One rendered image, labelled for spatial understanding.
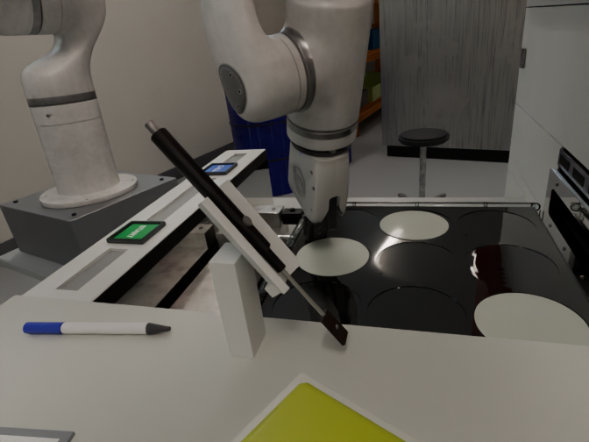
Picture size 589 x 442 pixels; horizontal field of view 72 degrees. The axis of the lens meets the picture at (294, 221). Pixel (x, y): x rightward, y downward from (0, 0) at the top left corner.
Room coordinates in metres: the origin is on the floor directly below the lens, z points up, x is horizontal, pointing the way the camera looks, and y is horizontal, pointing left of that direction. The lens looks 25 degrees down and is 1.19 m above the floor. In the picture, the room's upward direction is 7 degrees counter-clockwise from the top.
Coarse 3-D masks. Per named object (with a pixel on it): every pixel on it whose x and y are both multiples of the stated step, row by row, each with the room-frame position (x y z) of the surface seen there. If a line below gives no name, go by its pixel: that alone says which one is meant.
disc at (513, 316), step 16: (480, 304) 0.34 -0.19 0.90; (496, 304) 0.34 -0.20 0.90; (512, 304) 0.34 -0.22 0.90; (528, 304) 0.34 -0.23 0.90; (544, 304) 0.33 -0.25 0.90; (560, 304) 0.33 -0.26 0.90; (480, 320) 0.32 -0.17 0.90; (496, 320) 0.32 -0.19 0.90; (512, 320) 0.32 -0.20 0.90; (528, 320) 0.31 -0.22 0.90; (544, 320) 0.31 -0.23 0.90; (560, 320) 0.31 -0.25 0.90; (576, 320) 0.30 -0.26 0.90; (496, 336) 0.30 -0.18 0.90; (512, 336) 0.29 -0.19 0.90; (528, 336) 0.29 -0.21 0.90; (544, 336) 0.29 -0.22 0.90; (560, 336) 0.29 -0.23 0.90; (576, 336) 0.28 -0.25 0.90
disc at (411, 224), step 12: (396, 216) 0.58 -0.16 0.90; (408, 216) 0.58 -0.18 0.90; (420, 216) 0.57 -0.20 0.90; (432, 216) 0.57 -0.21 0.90; (384, 228) 0.54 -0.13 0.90; (396, 228) 0.54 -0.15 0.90; (408, 228) 0.53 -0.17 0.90; (420, 228) 0.53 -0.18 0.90; (432, 228) 0.53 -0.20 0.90; (444, 228) 0.52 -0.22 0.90
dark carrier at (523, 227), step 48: (384, 240) 0.51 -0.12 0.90; (432, 240) 0.49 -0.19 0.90; (480, 240) 0.47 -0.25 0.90; (528, 240) 0.46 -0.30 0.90; (336, 288) 0.41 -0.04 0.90; (384, 288) 0.40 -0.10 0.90; (432, 288) 0.38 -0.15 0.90; (480, 288) 0.37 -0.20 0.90; (528, 288) 0.36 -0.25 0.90; (576, 288) 0.35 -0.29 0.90; (480, 336) 0.30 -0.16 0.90
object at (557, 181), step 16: (560, 176) 0.56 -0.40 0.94; (560, 192) 0.54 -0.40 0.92; (576, 192) 0.50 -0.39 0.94; (544, 208) 0.60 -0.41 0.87; (576, 208) 0.48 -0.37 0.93; (544, 224) 0.59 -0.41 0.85; (560, 224) 0.54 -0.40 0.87; (560, 240) 0.51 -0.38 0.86; (576, 240) 0.49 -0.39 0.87; (576, 256) 0.45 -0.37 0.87; (576, 272) 0.44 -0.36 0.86
